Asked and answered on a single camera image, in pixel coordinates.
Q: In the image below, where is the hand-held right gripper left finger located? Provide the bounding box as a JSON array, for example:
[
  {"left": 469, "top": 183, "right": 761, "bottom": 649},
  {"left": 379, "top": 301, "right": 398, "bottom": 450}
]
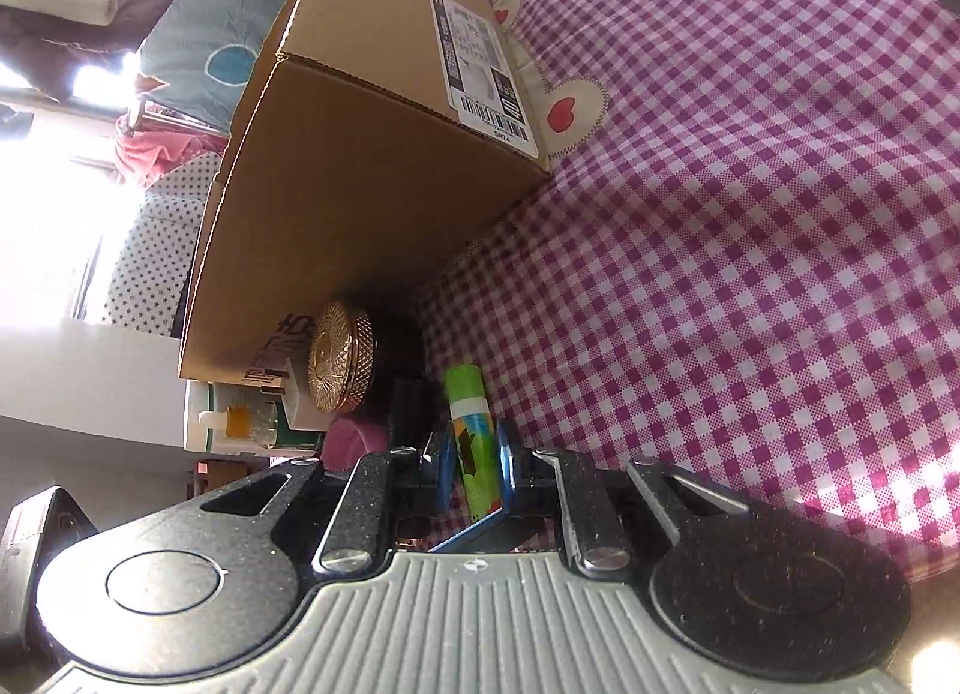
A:
[{"left": 196, "top": 422, "right": 460, "bottom": 579}]

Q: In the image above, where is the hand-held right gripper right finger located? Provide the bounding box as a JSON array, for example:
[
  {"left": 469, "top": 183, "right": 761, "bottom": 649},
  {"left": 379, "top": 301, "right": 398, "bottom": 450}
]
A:
[{"left": 493, "top": 420, "right": 762, "bottom": 579}]

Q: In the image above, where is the green glue stick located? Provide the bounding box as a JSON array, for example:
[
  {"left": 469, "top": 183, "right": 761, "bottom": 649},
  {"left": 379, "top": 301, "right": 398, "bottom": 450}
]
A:
[{"left": 444, "top": 364, "right": 505, "bottom": 524}]

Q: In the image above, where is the pink round object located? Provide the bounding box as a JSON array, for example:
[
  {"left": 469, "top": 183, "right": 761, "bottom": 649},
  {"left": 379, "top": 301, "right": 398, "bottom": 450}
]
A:
[{"left": 324, "top": 416, "right": 387, "bottom": 474}]

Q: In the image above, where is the black tape roll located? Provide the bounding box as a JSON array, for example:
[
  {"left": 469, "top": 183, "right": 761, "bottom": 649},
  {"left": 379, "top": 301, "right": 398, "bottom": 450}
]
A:
[{"left": 371, "top": 315, "right": 428, "bottom": 425}]

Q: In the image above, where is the white charger plug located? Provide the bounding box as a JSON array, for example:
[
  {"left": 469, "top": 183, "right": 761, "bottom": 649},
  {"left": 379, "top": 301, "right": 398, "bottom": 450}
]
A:
[{"left": 279, "top": 356, "right": 328, "bottom": 432}]

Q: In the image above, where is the round gold compact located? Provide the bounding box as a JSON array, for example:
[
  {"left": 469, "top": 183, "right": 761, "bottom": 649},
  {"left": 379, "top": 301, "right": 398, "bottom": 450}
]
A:
[{"left": 307, "top": 299, "right": 374, "bottom": 414}]

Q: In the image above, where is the green dropper bottle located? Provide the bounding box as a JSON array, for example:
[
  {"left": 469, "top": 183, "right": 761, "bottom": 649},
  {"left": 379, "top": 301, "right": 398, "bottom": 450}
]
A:
[{"left": 196, "top": 400, "right": 325, "bottom": 452}]

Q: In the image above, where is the white round jar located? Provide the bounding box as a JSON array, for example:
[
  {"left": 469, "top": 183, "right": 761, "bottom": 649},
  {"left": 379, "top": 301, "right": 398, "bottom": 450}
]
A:
[{"left": 184, "top": 379, "right": 220, "bottom": 452}]

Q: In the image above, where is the brown cardboard box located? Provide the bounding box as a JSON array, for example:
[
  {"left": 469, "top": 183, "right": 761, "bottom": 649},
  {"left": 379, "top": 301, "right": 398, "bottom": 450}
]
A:
[{"left": 178, "top": 0, "right": 554, "bottom": 384}]

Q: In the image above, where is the white star-print cloth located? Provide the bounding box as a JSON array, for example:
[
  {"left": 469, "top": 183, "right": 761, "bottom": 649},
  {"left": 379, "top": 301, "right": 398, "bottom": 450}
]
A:
[{"left": 101, "top": 154, "right": 226, "bottom": 339}]

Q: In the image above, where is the pink cloth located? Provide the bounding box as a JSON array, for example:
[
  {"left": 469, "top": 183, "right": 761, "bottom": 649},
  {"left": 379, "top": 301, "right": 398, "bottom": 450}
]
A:
[{"left": 116, "top": 128, "right": 230, "bottom": 185}]

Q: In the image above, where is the metal drying rack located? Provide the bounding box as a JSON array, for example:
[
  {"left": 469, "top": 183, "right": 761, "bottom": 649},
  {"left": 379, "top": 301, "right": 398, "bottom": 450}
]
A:
[{"left": 120, "top": 98, "right": 226, "bottom": 140}]

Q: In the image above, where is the blue patterned quilt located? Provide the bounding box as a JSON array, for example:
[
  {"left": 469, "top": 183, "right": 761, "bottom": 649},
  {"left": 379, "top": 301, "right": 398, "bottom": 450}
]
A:
[{"left": 139, "top": 0, "right": 331, "bottom": 140}]

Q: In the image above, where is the dark brown cloth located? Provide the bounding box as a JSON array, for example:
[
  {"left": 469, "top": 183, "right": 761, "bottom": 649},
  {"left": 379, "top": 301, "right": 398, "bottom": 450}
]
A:
[{"left": 0, "top": 0, "right": 185, "bottom": 103}]

